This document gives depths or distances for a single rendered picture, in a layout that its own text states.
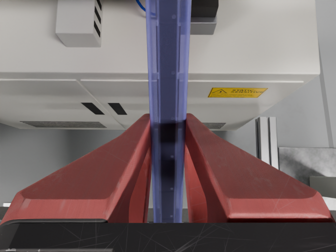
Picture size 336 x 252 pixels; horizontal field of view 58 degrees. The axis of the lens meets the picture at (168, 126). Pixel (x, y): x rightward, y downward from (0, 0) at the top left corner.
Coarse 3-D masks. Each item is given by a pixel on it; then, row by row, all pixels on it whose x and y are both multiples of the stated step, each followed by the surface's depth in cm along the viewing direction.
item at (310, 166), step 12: (288, 156) 101; (300, 156) 101; (312, 156) 101; (324, 156) 101; (288, 168) 101; (300, 168) 101; (312, 168) 100; (324, 168) 100; (300, 180) 100; (312, 180) 97; (324, 180) 90; (324, 192) 90
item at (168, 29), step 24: (168, 0) 9; (168, 24) 9; (168, 48) 10; (168, 72) 10; (168, 96) 11; (168, 120) 11; (168, 144) 12; (168, 168) 13; (168, 192) 14; (168, 216) 15
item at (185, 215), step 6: (0, 210) 18; (6, 210) 18; (150, 210) 18; (186, 210) 18; (330, 210) 18; (0, 216) 17; (150, 216) 17; (186, 216) 17; (150, 222) 17; (186, 222) 17
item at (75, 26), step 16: (64, 0) 40; (80, 0) 40; (96, 0) 40; (192, 0) 38; (208, 0) 38; (64, 16) 39; (80, 16) 39; (96, 16) 40; (192, 16) 40; (208, 16) 40; (64, 32) 39; (80, 32) 39; (96, 32) 40; (192, 32) 43; (208, 32) 43; (256, 128) 74; (272, 128) 71; (256, 144) 74; (272, 144) 71; (272, 160) 70
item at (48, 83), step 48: (0, 0) 44; (48, 0) 44; (144, 0) 44; (240, 0) 44; (288, 0) 44; (0, 48) 43; (48, 48) 43; (96, 48) 43; (144, 48) 43; (192, 48) 43; (240, 48) 43; (288, 48) 43; (0, 96) 56; (48, 96) 55; (96, 96) 55; (144, 96) 54; (192, 96) 54; (240, 96) 54
